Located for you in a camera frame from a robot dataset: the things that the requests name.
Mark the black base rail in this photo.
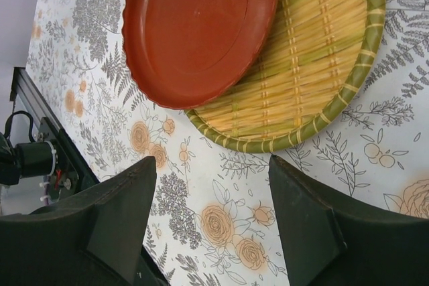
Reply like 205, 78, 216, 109
11, 68, 167, 285

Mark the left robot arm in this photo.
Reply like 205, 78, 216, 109
1, 111, 58, 186

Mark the woven bamboo tray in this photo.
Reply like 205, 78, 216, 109
186, 0, 385, 153

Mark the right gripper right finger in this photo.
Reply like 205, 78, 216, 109
269, 155, 428, 285

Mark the floral table mat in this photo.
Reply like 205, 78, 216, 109
26, 0, 428, 285

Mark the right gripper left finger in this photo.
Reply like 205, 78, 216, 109
1, 157, 156, 285

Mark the red scalloped plate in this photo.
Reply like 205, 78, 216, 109
122, 0, 278, 109

